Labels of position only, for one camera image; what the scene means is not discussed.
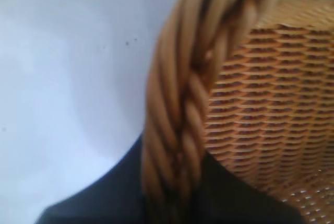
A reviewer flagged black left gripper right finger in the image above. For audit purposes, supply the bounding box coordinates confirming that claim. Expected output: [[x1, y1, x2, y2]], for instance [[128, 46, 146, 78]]
[[193, 152, 301, 224]]

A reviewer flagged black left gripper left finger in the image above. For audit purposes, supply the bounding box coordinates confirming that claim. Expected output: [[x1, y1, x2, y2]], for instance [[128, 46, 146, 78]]
[[39, 132, 144, 224]]

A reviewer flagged woven wicker basket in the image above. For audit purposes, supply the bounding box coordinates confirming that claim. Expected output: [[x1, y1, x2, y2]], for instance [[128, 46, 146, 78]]
[[140, 0, 334, 224]]

